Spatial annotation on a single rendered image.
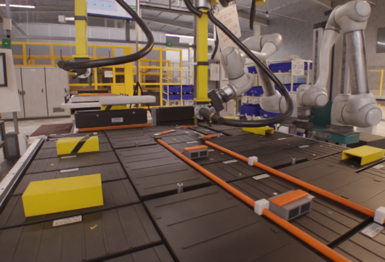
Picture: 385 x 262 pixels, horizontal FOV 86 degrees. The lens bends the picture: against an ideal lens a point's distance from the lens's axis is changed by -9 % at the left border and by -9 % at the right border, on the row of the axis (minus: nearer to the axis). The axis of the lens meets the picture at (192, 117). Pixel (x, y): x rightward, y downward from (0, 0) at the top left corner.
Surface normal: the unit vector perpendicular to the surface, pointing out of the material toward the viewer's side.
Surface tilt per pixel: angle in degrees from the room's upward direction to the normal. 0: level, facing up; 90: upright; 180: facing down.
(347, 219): 0
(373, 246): 0
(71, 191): 90
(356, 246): 0
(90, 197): 90
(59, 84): 90
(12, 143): 90
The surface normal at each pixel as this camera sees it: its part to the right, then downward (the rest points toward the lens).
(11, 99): 0.79, 0.09
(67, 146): 0.41, 0.13
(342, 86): -0.94, 0.05
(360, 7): -0.07, 0.04
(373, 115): -0.04, 0.25
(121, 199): 0.00, -0.99
